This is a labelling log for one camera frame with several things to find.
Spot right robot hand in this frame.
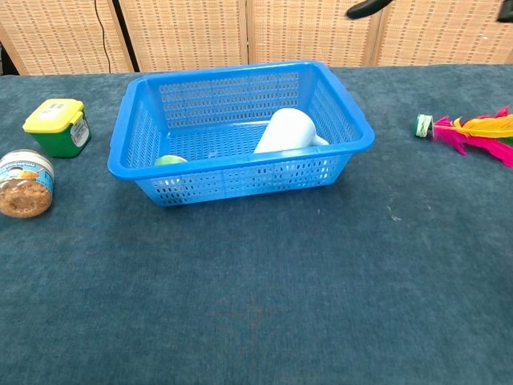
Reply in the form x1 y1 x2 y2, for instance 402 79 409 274
346 0 513 23

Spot white plastic mug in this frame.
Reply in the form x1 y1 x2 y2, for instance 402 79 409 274
252 107 329 155

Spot colourful feather shuttlecock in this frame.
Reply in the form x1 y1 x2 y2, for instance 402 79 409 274
414 104 513 168

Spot small green lidded can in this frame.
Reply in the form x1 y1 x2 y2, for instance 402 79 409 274
153 155 188 167

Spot green box yellow lid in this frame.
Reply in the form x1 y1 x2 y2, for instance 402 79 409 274
22 98 92 159

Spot clear jar blue white label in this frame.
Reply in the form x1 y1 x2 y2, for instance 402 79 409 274
0 148 55 219

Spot bamboo folding screen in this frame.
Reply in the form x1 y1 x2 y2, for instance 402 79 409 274
0 0 513 77

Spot blue plastic basket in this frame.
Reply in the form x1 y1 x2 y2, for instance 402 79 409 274
107 59 376 209

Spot dark blue table cloth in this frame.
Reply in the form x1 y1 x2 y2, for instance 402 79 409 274
0 63 513 385

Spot thin black hanging cable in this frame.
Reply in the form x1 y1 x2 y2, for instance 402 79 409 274
94 0 114 74

